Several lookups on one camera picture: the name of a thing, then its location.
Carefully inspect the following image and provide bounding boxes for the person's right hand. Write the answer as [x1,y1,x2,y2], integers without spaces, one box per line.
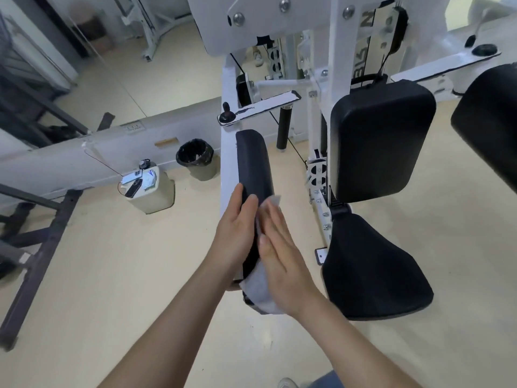
[256,196,325,321]

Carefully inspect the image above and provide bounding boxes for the cream white storage box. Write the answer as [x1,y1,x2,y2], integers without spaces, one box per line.
[117,165,176,215]

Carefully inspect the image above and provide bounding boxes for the blue dotted wet wipes packet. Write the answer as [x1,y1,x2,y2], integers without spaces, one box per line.
[142,168,159,193]

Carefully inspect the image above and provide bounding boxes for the black rectangular chest pad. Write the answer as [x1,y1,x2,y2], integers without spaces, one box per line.
[330,79,437,205]

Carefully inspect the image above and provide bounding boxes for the trash bin with black bag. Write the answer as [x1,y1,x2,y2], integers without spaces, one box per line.
[176,138,218,182]

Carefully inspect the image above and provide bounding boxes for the black metal rack frame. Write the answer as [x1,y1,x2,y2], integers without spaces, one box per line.
[0,183,85,352]

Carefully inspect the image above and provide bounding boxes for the white gym machine frame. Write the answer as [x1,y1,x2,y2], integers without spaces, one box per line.
[186,0,517,322]

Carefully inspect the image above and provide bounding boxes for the black padded arm rest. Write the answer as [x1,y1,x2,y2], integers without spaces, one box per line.
[235,129,276,308]
[450,63,517,197]

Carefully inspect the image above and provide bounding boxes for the white cleaning wipe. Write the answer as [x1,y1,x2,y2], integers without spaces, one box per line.
[239,193,286,316]

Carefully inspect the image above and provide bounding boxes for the black padded seat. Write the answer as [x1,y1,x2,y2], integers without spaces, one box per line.
[322,213,435,322]

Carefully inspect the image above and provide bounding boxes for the blue denim shorts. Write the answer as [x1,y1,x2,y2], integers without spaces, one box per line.
[299,369,339,388]

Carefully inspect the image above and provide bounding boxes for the person's left hand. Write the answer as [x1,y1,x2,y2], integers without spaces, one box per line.
[209,183,260,276]

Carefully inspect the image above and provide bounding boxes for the black foam handle grip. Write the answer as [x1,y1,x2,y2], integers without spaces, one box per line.
[276,105,293,151]

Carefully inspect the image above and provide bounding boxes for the person's left forearm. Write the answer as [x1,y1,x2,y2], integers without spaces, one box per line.
[96,254,244,388]

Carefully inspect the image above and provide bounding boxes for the person's right forearm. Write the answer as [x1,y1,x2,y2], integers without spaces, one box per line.
[298,294,424,388]

